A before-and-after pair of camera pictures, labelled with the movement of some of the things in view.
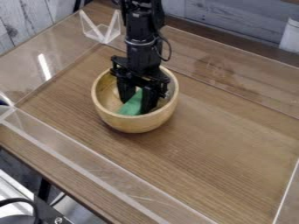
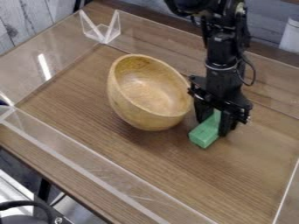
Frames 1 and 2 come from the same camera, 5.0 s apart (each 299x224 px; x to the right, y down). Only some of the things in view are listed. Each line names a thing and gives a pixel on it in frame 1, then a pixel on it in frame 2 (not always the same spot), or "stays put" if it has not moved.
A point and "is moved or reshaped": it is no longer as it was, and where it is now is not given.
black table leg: x=43 y=189 stays put
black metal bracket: x=48 y=214 stays put
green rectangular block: x=133 y=105 -> x=205 y=132
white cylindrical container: x=290 y=36 stays put
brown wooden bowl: x=107 y=104 is moved or reshaped
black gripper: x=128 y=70 -> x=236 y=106
